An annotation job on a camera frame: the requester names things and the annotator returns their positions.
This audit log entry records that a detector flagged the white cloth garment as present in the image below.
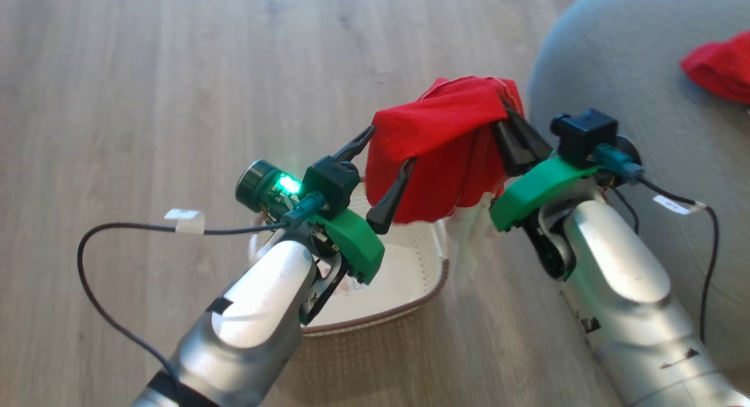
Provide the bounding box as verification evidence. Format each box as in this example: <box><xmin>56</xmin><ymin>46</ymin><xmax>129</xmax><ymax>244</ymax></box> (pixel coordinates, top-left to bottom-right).
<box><xmin>446</xmin><ymin>191</ymin><xmax>499</xmax><ymax>288</ymax></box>

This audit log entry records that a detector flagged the red cloth garment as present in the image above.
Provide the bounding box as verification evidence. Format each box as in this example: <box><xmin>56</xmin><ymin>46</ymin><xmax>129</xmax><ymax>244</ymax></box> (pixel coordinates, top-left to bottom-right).
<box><xmin>364</xmin><ymin>75</ymin><xmax>526</xmax><ymax>225</ymax></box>
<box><xmin>680</xmin><ymin>29</ymin><xmax>750</xmax><ymax>105</ymax></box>

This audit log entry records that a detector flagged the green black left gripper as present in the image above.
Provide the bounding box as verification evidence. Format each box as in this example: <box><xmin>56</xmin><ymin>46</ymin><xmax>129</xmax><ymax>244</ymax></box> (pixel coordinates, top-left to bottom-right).
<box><xmin>300</xmin><ymin>125</ymin><xmax>418</xmax><ymax>286</ymax></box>

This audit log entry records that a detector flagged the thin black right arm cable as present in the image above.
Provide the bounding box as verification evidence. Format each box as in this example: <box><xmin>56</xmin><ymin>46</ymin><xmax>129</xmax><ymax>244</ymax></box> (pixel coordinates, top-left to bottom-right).
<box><xmin>609</xmin><ymin>176</ymin><xmax>720</xmax><ymax>346</ymax></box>

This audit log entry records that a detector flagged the white paper cable tag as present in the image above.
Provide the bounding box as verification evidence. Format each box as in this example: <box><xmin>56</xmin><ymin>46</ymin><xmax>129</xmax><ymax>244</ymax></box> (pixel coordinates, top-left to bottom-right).
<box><xmin>652</xmin><ymin>194</ymin><xmax>707</xmax><ymax>216</ymax></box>
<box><xmin>163</xmin><ymin>208</ymin><xmax>206</xmax><ymax>236</ymax></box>

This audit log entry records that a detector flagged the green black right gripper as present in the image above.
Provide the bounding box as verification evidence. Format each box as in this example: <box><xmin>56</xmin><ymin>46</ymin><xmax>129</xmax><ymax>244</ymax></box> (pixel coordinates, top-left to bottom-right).
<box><xmin>489</xmin><ymin>92</ymin><xmax>599</xmax><ymax>281</ymax></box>

